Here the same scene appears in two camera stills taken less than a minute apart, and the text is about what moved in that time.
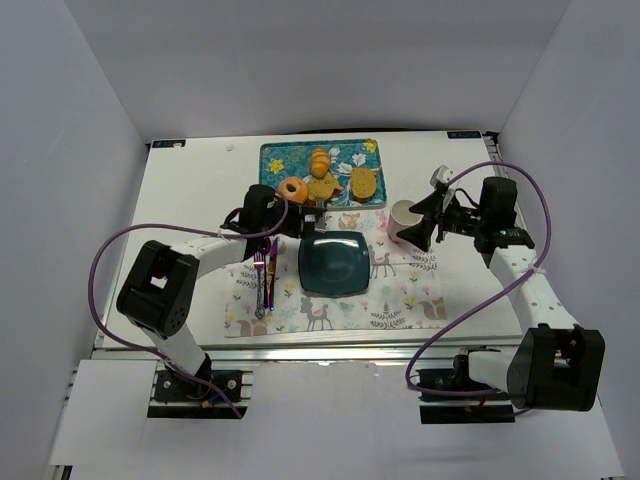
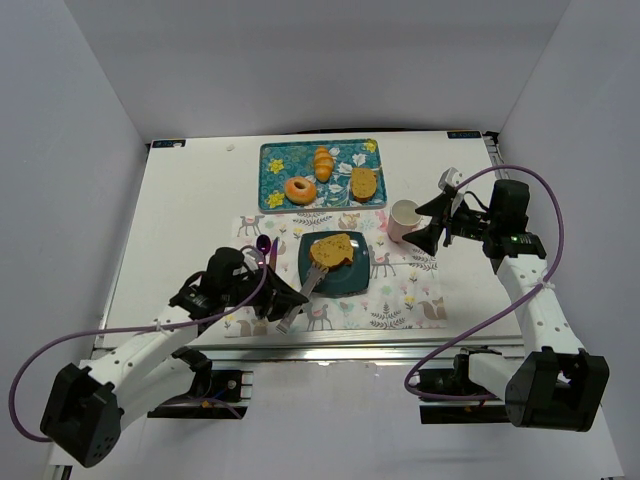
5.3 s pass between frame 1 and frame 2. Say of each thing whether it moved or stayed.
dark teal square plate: stayed
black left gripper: moved
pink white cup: stayed
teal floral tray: stayed
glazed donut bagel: stayed
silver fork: moved
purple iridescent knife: stayed
